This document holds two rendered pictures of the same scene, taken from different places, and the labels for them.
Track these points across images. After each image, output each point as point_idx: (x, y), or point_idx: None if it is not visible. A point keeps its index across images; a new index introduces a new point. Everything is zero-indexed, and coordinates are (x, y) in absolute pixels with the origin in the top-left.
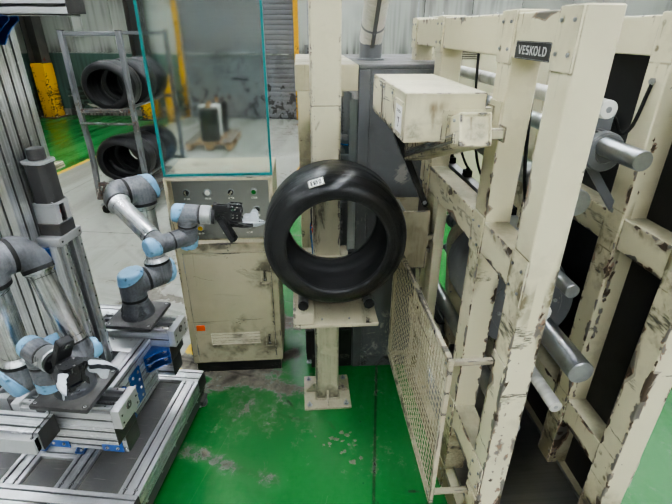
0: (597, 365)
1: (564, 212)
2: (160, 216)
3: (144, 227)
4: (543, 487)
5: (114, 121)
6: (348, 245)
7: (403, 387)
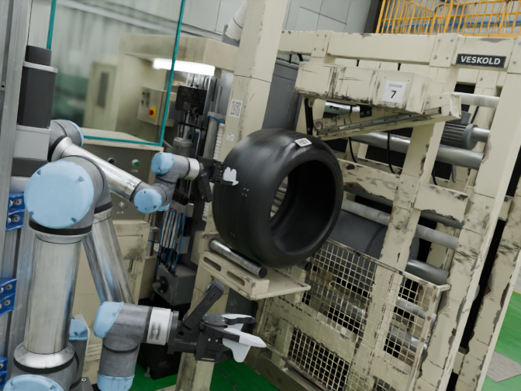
0: (439, 301)
1: (512, 163)
2: None
3: (129, 177)
4: None
5: None
6: None
7: (254, 377)
